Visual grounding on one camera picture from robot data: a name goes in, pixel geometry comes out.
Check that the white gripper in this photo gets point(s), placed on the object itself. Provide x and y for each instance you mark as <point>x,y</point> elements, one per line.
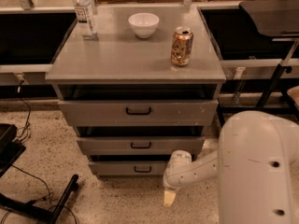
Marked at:
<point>173,180</point>

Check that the grey bottom drawer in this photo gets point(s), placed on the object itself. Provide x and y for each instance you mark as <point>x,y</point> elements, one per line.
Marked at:
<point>128,168</point>

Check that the grey drawer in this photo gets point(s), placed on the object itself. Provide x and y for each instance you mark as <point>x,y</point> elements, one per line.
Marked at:
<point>138,145</point>
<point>128,168</point>
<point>138,113</point>

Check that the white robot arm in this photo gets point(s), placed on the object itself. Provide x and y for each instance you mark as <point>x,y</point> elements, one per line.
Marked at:
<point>252,166</point>

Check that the grey top drawer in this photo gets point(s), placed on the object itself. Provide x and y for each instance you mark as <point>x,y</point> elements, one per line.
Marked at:
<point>138,113</point>

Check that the grey middle drawer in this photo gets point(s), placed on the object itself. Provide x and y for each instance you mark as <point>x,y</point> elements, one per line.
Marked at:
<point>138,145</point>

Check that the grey drawer cabinet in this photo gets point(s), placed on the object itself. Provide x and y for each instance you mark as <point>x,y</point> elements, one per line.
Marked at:
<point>120,66</point>

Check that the golden drink can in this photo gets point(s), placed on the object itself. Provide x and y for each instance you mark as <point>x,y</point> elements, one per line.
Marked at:
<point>181,46</point>

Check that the black stand left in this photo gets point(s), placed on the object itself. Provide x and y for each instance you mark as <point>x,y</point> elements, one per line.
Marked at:
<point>20,199</point>

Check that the black stand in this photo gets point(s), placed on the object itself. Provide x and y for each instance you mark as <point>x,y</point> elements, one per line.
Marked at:
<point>20,199</point>
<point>277,19</point>

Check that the white ceramic bowl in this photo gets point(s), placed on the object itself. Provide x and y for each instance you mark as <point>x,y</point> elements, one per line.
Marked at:
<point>144,25</point>

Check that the clear plastic water bottle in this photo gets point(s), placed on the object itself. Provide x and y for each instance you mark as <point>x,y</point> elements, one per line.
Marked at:
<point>85,17</point>

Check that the black stand right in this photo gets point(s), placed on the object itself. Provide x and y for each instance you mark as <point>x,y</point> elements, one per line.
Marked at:
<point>277,19</point>

